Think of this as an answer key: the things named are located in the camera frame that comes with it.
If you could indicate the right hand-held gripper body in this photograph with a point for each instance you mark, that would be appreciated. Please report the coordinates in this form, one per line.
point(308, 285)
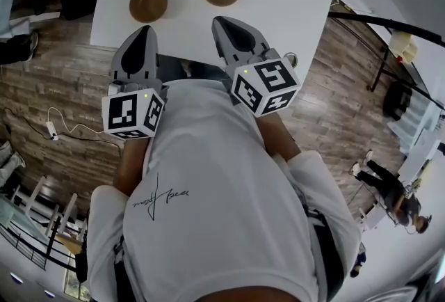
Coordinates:
point(267, 81)

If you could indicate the person's white shirt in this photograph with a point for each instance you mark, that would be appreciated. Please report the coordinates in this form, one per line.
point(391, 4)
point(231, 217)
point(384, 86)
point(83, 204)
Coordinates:
point(208, 189)

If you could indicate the person's left forearm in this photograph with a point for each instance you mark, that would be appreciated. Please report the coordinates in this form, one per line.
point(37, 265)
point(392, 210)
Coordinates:
point(133, 161)

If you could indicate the beige container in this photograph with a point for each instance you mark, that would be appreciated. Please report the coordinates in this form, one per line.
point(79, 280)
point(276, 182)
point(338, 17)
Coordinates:
point(401, 45)

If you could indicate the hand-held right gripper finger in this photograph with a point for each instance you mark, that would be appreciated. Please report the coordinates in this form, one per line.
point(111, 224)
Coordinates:
point(222, 46)
point(253, 45)

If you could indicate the black floor bin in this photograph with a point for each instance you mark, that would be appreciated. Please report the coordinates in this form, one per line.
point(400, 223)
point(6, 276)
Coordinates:
point(398, 100)

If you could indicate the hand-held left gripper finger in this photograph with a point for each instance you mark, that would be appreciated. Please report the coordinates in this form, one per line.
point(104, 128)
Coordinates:
point(153, 64)
point(120, 64)

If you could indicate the white rack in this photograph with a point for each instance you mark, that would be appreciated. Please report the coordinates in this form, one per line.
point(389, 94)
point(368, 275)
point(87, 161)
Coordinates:
point(71, 206)

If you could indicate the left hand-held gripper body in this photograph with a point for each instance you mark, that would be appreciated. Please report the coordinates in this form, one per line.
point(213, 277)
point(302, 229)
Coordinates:
point(121, 112)

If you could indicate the white work table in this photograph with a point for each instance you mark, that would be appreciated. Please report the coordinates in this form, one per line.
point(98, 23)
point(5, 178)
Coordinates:
point(417, 161)

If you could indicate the person's right forearm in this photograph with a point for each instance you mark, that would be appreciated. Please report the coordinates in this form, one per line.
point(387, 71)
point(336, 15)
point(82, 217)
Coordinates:
point(278, 140)

